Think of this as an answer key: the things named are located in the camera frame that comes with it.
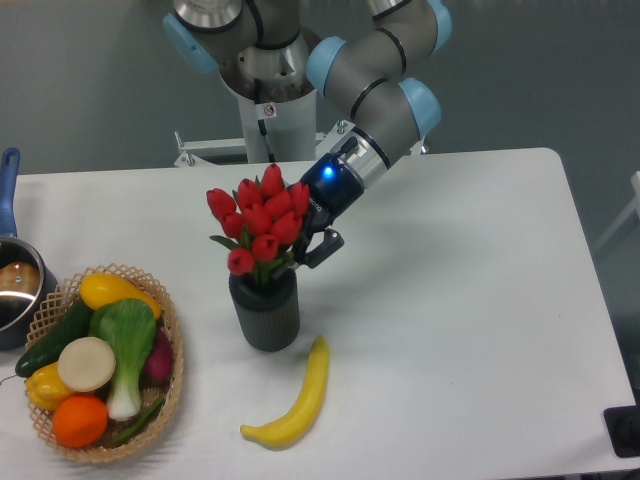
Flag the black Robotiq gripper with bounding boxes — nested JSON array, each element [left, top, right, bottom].
[[292, 153, 364, 269]]

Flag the red tulip bouquet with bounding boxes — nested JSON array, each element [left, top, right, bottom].
[[206, 163, 310, 290]]

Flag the yellow banana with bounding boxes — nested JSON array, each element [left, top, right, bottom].
[[240, 335, 331, 450]]

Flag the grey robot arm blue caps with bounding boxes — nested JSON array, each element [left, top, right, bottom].
[[163, 1, 451, 268]]

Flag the dark grey ribbed vase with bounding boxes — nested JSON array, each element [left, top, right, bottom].
[[229, 270, 300, 352]]

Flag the green bok choy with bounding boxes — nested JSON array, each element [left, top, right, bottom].
[[89, 299, 156, 421]]

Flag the yellow squash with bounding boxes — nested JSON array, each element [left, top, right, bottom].
[[79, 273, 163, 320]]

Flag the green chili pepper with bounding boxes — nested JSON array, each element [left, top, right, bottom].
[[105, 396, 165, 449]]

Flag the green cucumber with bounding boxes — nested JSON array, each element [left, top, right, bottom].
[[15, 299, 93, 378]]

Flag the woven wicker basket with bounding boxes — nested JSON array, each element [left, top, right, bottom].
[[26, 264, 184, 463]]

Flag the beige round bun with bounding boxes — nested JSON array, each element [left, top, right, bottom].
[[57, 336, 116, 392]]

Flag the white furniture leg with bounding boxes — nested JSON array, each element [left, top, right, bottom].
[[594, 171, 639, 253]]

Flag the orange fruit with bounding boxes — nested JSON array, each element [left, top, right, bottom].
[[52, 394, 108, 448]]

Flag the yellow bell pepper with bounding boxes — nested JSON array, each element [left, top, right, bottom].
[[25, 362, 75, 410]]

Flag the black device at table edge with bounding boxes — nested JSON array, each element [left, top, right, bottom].
[[603, 405, 639, 458]]

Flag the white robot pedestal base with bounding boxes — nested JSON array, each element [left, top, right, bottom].
[[174, 92, 355, 167]]

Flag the blue handled saucepan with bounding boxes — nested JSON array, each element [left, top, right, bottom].
[[1, 148, 57, 351]]

